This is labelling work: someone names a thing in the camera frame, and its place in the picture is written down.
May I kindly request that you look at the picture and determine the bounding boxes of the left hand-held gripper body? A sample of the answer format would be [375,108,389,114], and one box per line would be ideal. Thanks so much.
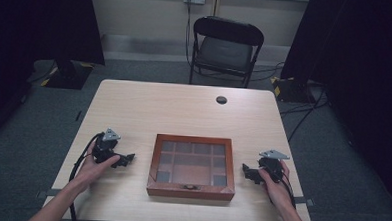
[91,127,122,165]

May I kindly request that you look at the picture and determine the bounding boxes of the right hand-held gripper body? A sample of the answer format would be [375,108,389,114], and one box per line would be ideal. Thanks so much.
[257,148,291,185]

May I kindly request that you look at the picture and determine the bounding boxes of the wooden box with glass lid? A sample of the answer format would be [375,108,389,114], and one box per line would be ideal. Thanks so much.
[145,132,238,202]

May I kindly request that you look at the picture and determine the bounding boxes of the person's left hand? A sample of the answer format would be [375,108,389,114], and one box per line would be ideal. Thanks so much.
[74,151,122,192]

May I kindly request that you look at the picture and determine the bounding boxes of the person's right hand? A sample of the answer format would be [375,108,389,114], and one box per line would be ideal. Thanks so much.
[256,158,297,210]

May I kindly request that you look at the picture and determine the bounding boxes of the black stand base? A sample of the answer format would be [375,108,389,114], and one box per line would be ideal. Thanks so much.
[44,59,94,91]
[269,76,318,105]

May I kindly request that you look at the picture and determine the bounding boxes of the black folding chair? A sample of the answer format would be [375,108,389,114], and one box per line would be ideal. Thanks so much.
[188,14,266,90]

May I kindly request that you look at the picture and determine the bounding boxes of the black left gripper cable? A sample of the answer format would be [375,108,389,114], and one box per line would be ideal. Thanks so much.
[66,130,105,221]

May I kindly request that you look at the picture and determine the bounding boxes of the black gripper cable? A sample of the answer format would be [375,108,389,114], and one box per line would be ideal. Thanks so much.
[66,130,105,221]
[277,172,298,210]

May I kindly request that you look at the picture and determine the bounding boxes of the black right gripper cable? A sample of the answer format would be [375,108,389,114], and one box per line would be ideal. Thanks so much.
[277,172,298,210]

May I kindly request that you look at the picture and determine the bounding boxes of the black floor cables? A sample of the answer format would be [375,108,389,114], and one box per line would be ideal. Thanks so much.
[249,60,332,144]

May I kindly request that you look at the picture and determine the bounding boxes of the black power cable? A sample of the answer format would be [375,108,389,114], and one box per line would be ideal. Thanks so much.
[183,0,197,68]

